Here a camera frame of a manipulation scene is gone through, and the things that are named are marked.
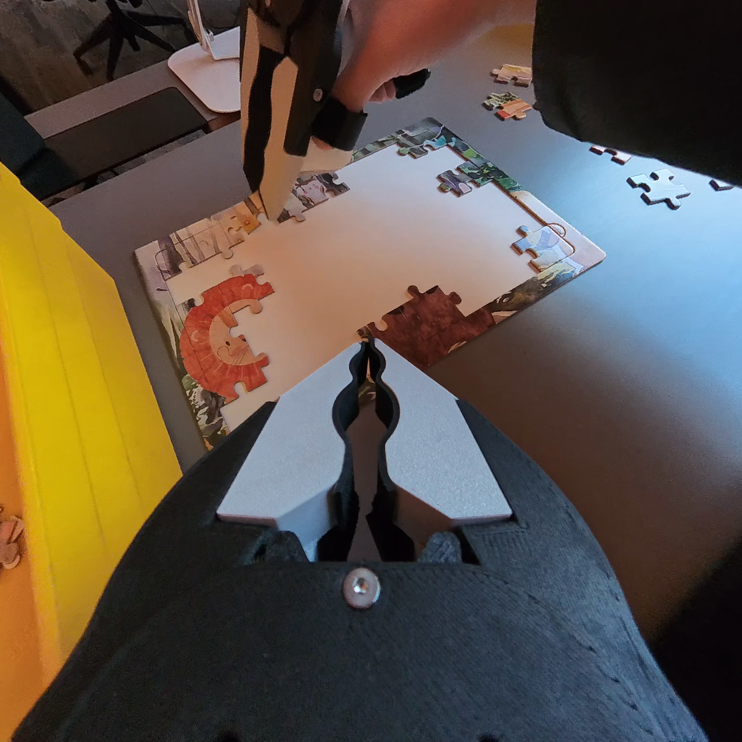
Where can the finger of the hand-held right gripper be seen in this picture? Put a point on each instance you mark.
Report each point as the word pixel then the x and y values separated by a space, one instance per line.
pixel 284 174
pixel 250 87

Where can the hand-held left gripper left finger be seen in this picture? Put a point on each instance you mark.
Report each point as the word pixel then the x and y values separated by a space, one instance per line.
pixel 290 458

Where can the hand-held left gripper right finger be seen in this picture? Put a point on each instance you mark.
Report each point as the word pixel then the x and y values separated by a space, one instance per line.
pixel 446 458

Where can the pale spotted puzzle piece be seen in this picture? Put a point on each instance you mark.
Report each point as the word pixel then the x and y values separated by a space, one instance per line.
pixel 322 188

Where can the grey yellow flower puzzle piece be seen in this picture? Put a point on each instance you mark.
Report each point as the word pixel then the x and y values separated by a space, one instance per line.
pixel 246 223

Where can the puzzle frame tray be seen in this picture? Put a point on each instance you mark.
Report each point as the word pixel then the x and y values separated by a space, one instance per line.
pixel 377 255

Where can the yellow plastic bin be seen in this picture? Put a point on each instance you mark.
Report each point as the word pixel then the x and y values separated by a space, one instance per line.
pixel 69 406

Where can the pile of puzzle pieces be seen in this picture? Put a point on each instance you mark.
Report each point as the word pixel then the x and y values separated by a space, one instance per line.
pixel 10 539

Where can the person's right forearm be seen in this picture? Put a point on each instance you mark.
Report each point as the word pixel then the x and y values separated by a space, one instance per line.
pixel 637 69

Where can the person's right hand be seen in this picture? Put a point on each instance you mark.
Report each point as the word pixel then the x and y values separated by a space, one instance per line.
pixel 406 35

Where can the white stand base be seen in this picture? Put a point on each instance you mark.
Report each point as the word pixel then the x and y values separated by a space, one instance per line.
pixel 208 75

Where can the teal grey puzzle piece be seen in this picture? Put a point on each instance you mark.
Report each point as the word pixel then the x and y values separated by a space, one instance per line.
pixel 426 145

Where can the green white puzzle piece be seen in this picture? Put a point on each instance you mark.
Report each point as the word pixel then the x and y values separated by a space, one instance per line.
pixel 366 333

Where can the black chair base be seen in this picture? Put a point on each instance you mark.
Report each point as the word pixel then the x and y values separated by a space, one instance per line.
pixel 116 29

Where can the purple puzzle piece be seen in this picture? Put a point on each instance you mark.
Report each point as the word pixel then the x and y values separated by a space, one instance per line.
pixel 464 179

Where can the pastel puzzle piece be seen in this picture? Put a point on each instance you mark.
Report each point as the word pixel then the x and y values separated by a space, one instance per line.
pixel 658 188
pixel 611 153
pixel 513 74
pixel 510 107

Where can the person's dark clothing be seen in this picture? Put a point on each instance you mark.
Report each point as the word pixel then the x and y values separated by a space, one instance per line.
pixel 707 649

